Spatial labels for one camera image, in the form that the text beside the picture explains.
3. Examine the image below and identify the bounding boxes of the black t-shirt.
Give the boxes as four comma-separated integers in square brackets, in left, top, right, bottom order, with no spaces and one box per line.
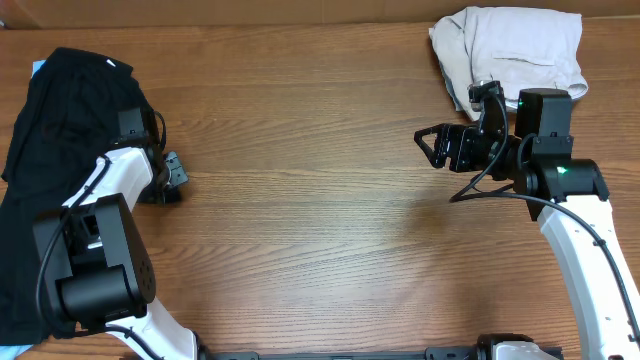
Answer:
[1,48,155,347]

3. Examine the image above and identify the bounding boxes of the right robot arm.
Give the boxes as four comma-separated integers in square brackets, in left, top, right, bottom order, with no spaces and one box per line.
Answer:
[414,82,639,359]

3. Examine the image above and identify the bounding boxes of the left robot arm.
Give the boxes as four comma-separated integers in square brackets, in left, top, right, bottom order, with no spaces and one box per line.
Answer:
[33,108,208,359]

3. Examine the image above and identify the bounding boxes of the light blue folded garment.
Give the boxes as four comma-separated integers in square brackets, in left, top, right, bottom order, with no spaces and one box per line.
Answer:
[439,63,463,112]

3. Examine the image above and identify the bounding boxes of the folded beige shorts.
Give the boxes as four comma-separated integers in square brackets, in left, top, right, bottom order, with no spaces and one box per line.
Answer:
[429,6,588,121]

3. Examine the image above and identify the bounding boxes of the light blue cloth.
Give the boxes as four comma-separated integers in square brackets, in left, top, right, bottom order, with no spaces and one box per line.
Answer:
[31,60,45,77]

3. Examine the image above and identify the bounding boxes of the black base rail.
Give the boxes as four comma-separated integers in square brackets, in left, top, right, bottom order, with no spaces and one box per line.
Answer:
[198,345,494,360]

